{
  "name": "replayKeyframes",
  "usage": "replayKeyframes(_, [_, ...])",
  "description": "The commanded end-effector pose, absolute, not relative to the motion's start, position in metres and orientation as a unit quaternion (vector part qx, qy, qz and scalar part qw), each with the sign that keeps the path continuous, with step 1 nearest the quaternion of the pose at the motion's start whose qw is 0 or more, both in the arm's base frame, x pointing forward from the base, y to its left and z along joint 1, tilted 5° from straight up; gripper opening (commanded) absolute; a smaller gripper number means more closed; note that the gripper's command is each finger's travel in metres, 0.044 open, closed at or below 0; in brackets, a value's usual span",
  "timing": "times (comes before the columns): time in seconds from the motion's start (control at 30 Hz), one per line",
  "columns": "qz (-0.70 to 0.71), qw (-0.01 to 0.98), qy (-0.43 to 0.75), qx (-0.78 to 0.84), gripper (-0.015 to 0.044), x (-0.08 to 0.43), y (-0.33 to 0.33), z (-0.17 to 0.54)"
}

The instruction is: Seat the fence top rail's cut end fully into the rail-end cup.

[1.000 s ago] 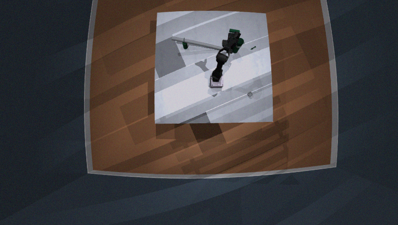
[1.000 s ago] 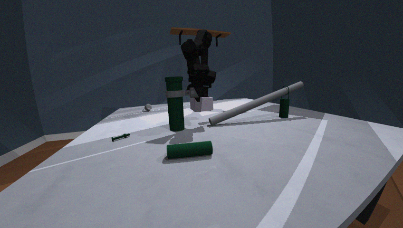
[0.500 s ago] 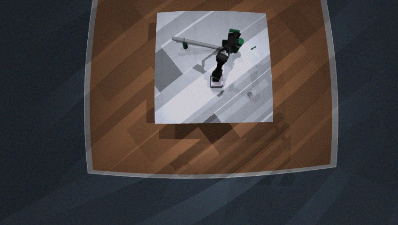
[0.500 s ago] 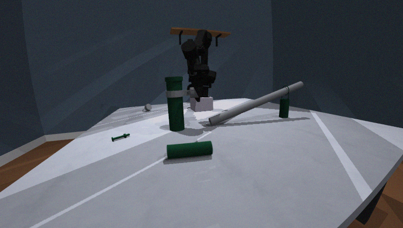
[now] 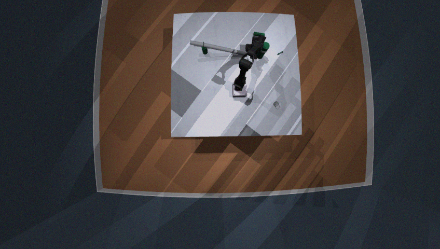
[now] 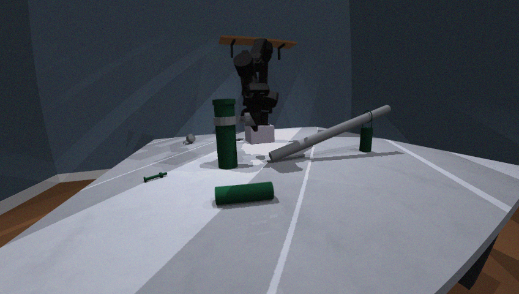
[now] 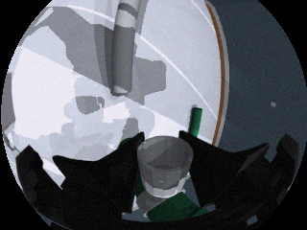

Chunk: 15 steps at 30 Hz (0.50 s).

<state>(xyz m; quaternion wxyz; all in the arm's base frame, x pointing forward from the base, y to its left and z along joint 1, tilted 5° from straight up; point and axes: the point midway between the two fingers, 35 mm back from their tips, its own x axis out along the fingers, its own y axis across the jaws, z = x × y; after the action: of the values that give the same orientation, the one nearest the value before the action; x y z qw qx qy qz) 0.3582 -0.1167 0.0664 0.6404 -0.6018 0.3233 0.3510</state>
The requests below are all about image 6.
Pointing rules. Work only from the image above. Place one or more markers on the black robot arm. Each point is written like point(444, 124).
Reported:
point(248, 63)

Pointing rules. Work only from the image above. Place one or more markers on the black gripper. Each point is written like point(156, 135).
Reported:
point(254, 101)

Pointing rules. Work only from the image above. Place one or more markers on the dark green cylinder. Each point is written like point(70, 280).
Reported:
point(225, 135)
point(244, 193)

